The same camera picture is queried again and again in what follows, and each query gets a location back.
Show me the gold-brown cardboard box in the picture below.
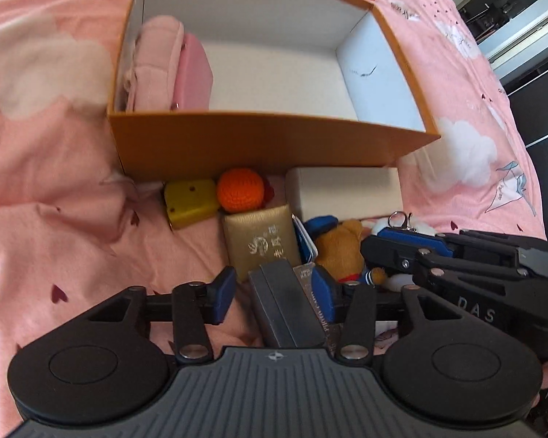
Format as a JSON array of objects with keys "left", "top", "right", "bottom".
[{"left": 248, "top": 262, "right": 327, "bottom": 348}]

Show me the pink printed bedsheet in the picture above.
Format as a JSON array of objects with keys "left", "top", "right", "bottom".
[{"left": 0, "top": 0, "right": 548, "bottom": 438}]

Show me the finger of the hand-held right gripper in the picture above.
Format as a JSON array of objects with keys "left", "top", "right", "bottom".
[
  {"left": 361, "top": 236, "right": 533, "bottom": 289},
  {"left": 377, "top": 227, "right": 548, "bottom": 269}
]

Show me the pink plush bag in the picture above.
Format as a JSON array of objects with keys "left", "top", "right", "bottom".
[{"left": 121, "top": 15, "right": 186, "bottom": 112}]

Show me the yellow cheese toy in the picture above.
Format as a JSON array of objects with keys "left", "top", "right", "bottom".
[{"left": 163, "top": 179, "right": 221, "bottom": 230}]

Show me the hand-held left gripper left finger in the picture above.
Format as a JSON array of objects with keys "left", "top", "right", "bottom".
[{"left": 89, "top": 265, "right": 237, "bottom": 362}]

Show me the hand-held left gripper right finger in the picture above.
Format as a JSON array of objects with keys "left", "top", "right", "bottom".
[{"left": 311, "top": 267, "right": 467, "bottom": 362}]

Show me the dark cabinet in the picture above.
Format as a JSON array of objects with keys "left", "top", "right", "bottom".
[{"left": 456, "top": 0, "right": 548, "bottom": 247}]

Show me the gold embossed gift box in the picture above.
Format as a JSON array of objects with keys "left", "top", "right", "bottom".
[{"left": 221, "top": 205, "right": 301, "bottom": 272}]

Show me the orange cardboard box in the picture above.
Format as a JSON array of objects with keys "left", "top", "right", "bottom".
[{"left": 107, "top": 0, "right": 441, "bottom": 182}]

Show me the white rectangular box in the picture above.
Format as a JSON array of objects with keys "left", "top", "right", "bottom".
[{"left": 285, "top": 166, "right": 403, "bottom": 224}]

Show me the orange crochet ball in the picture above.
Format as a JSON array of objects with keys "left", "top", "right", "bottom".
[{"left": 216, "top": 169, "right": 266, "bottom": 214}]

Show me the pink wallet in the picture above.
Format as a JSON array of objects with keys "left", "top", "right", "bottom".
[{"left": 168, "top": 32, "right": 214, "bottom": 112}]

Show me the blue white tag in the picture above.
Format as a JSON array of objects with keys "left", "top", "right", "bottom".
[{"left": 292, "top": 214, "right": 319, "bottom": 261}]

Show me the brown bear plush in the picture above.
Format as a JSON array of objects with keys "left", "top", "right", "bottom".
[{"left": 304, "top": 216, "right": 389, "bottom": 286}]

